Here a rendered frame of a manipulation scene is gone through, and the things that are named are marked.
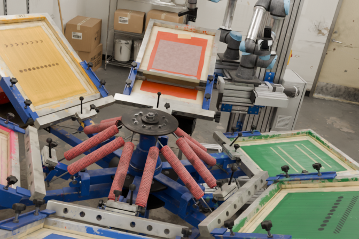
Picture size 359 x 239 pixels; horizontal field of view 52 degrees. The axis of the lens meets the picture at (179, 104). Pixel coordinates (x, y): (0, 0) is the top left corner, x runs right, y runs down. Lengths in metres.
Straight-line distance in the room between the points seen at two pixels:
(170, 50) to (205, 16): 3.46
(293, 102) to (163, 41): 1.23
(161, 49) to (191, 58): 0.25
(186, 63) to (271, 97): 0.71
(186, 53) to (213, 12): 3.45
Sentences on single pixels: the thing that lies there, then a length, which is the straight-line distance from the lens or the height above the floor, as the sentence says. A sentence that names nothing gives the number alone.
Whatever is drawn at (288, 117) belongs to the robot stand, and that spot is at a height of 0.90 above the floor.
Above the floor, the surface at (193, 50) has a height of 1.40.
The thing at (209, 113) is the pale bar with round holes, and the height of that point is 1.15.
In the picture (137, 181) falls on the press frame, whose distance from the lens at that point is 1.97.
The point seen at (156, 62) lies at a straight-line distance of 2.84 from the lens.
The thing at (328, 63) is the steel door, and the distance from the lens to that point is 6.77.
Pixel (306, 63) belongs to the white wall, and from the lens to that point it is 6.63.
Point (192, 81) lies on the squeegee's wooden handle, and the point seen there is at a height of 1.29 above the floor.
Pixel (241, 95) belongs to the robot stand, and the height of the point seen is 1.12.
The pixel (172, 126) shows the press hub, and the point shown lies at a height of 1.31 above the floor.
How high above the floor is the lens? 2.19
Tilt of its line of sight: 24 degrees down
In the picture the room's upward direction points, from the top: 9 degrees clockwise
